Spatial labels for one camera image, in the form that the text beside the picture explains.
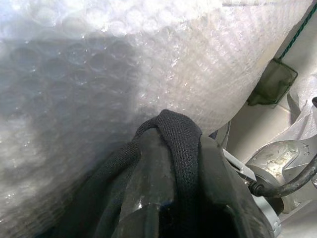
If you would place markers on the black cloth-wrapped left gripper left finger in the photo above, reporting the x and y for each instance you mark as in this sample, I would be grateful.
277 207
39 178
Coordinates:
128 178

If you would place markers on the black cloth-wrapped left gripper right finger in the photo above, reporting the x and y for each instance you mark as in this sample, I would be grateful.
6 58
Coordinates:
198 163

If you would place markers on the silver robot joint housing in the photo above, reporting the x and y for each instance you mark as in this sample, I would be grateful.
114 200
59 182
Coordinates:
277 161

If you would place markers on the clear bubble wrap sheet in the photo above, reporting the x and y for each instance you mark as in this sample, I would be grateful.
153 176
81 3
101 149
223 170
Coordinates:
99 86

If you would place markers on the white zippered fabric cover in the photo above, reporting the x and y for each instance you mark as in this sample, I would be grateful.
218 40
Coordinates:
303 111

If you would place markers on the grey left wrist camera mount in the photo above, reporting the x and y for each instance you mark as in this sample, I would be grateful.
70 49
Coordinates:
239 166

